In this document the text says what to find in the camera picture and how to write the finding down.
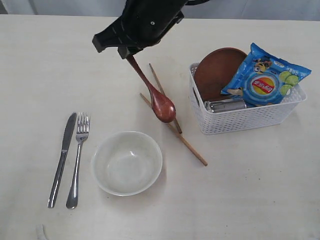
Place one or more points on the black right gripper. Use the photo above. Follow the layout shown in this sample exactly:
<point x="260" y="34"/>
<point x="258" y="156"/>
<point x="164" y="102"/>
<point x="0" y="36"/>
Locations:
<point x="143" y="23"/>

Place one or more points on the red-brown wooden spoon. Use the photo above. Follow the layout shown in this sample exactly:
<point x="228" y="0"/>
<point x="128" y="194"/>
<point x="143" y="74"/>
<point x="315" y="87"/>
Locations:
<point x="162" y="106"/>

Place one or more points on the silver metal fork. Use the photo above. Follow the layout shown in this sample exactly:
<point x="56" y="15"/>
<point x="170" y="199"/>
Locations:
<point x="82" y="134"/>

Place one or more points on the dark wooden chopstick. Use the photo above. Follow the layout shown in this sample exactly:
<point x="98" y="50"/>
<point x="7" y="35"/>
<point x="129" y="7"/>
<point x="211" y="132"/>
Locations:
<point x="162" y="91"/>

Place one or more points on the white floral ceramic bowl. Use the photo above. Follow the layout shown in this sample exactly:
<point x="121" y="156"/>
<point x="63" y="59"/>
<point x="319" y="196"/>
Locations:
<point x="127" y="163"/>

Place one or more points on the white perforated plastic basket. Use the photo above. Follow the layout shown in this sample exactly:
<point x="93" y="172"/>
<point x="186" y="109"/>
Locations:
<point x="243" y="119"/>

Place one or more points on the light wooden chopstick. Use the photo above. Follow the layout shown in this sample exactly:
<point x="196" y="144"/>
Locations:
<point x="178" y="135"/>

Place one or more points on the silver table knife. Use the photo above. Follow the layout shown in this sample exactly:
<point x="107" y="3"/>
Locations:
<point x="67" y="136"/>

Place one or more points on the brown round plate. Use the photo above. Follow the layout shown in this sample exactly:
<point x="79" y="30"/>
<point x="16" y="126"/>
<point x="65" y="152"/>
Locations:
<point x="216" y="70"/>

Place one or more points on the shiny steel cup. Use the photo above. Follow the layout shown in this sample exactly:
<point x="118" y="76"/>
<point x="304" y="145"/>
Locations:
<point x="225" y="105"/>

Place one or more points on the blue chips bag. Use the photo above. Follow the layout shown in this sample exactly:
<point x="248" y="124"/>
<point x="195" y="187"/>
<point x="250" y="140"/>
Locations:
<point x="263" y="79"/>

